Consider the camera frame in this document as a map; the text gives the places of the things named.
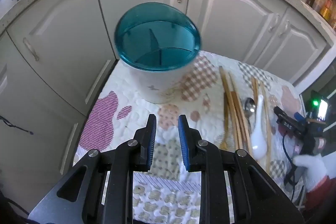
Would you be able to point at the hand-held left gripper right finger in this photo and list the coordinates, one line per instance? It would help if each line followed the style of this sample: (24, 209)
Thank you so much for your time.
(183, 142)

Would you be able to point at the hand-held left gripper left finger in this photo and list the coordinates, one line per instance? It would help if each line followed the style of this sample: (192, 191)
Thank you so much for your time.
(153, 142)

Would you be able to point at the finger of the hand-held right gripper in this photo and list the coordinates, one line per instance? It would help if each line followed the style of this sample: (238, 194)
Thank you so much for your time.
(288, 124)
(298, 116)

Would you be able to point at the white ceramic spoon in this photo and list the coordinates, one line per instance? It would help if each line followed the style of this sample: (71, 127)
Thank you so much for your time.
(258, 140)

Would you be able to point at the metal spoon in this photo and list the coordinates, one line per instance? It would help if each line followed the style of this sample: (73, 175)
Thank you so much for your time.
(249, 106)

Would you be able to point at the white utensil holder teal lid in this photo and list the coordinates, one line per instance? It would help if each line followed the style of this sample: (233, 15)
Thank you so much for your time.
(157, 37)

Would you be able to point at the person's right forearm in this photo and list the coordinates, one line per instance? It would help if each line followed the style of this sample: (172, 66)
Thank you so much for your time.
(323, 192)

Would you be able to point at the person's right hand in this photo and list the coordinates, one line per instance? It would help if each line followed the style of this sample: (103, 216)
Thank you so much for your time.
(313, 167)

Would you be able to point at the quilted patchwork cloth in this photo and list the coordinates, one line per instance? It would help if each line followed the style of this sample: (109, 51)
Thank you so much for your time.
(136, 108)

